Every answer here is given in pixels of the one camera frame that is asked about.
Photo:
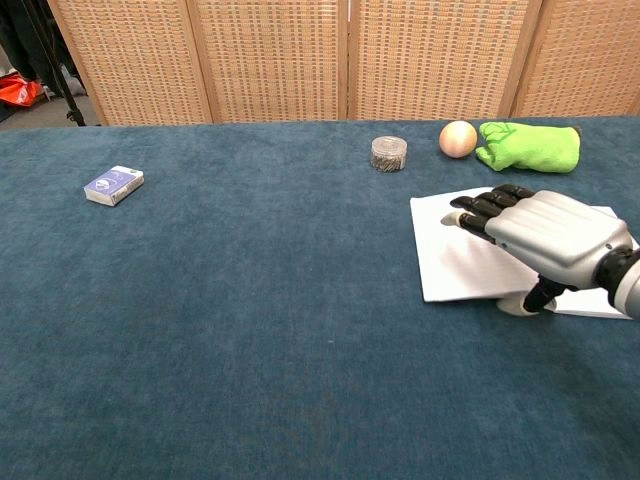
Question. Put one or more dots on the blue playing card box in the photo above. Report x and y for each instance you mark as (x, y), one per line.
(112, 186)

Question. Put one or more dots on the clear round jar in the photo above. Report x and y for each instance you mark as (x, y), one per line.
(388, 154)

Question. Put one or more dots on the peach coloured ball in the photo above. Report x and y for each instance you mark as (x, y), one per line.
(458, 140)

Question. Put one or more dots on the green folded cloth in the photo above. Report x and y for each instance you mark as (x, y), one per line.
(535, 149)

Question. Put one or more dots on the orange bag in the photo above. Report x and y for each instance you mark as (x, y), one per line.
(17, 90)

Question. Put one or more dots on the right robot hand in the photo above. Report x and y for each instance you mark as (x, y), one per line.
(555, 230)

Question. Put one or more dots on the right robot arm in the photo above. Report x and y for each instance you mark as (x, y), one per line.
(625, 290)

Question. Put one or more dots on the white notebook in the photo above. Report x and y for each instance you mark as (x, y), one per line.
(450, 260)

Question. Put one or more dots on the wooden woven folding screen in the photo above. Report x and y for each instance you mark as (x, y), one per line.
(270, 60)

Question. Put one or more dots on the black tripod stand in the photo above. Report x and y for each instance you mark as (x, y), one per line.
(71, 107)

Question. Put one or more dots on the dark blue table mat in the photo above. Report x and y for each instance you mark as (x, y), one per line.
(250, 325)

